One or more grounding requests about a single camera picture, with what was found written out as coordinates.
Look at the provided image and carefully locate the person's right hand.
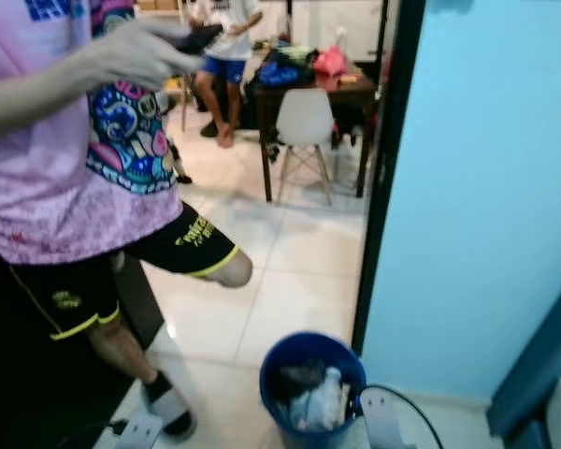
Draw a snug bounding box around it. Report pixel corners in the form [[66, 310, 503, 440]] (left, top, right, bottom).
[[89, 19, 207, 92]]

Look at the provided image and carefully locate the person in white shirt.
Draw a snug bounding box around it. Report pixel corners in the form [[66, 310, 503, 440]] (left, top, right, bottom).
[[187, 0, 265, 149]]

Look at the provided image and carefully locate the black blue backpack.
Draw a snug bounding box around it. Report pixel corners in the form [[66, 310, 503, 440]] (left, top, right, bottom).
[[248, 47, 314, 90]]

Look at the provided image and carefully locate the person in pink shirt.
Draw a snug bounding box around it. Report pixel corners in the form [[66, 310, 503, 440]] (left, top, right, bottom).
[[0, 0, 255, 441]]

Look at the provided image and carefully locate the white plastic chair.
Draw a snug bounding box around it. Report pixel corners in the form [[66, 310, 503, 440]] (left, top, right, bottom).
[[271, 87, 338, 207]]

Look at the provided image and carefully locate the pink bag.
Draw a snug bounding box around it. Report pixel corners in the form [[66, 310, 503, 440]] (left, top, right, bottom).
[[311, 45, 350, 78]]

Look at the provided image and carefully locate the brown wooden table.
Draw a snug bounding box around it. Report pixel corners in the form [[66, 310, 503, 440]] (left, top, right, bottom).
[[252, 73, 377, 202]]

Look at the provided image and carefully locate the blue trash bin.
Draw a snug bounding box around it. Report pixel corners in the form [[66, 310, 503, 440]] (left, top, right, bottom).
[[259, 330, 367, 449]]

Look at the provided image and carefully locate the dark crumpled trash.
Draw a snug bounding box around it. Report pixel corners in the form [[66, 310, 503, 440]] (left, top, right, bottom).
[[271, 360, 319, 403]]

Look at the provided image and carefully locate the clear plastic bottle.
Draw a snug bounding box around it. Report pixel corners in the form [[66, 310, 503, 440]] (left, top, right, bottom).
[[318, 367, 347, 427]]

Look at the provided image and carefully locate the black door frame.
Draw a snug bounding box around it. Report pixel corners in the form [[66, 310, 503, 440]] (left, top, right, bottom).
[[351, 0, 426, 355]]

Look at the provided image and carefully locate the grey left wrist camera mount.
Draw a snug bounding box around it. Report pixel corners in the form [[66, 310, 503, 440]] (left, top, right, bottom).
[[117, 412, 165, 449]]

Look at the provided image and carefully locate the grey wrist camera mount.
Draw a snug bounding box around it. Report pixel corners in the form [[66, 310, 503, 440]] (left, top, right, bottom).
[[360, 388, 408, 449], [117, 412, 165, 449]]

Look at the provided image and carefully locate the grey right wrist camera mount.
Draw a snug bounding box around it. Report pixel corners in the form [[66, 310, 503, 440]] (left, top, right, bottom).
[[360, 388, 408, 449]]

